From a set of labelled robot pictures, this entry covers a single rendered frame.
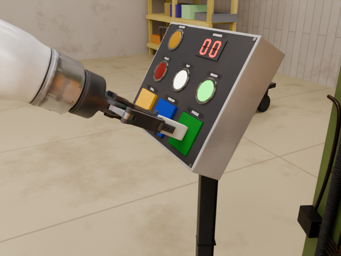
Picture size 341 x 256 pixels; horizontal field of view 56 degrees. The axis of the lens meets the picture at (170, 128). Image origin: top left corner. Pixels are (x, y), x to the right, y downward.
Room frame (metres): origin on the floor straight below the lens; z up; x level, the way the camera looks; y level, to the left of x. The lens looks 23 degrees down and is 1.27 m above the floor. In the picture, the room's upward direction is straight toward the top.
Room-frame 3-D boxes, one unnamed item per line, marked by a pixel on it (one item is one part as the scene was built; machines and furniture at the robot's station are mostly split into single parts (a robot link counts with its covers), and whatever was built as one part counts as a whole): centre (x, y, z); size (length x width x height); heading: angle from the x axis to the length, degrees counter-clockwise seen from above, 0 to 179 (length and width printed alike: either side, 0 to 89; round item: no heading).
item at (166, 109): (0.69, 0.02, 1.01); 0.07 x 0.05 x 0.07; 29
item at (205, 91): (0.63, -0.07, 1.09); 0.05 x 0.03 x 0.04; 4
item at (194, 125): (0.61, -0.03, 1.00); 0.07 x 0.05 x 0.07; 29
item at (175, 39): (0.82, -0.01, 1.16); 0.05 x 0.03 x 0.04; 4
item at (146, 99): (0.78, 0.06, 1.01); 0.07 x 0.05 x 0.07; 29
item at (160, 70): (0.80, 0.02, 1.09); 0.05 x 0.03 x 0.04; 4
